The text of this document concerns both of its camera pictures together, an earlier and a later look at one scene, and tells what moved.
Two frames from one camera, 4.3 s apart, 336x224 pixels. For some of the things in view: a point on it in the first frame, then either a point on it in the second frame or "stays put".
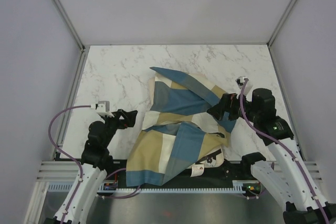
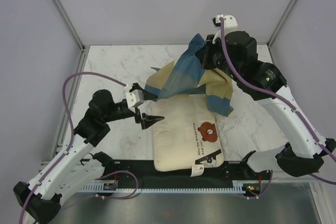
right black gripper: (227, 103) → (204, 53)
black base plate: (233, 170) stays put
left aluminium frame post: (66, 19) stays put
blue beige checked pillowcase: (176, 129) → (187, 75)
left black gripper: (128, 120) → (147, 120)
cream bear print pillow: (214, 158) → (185, 131)
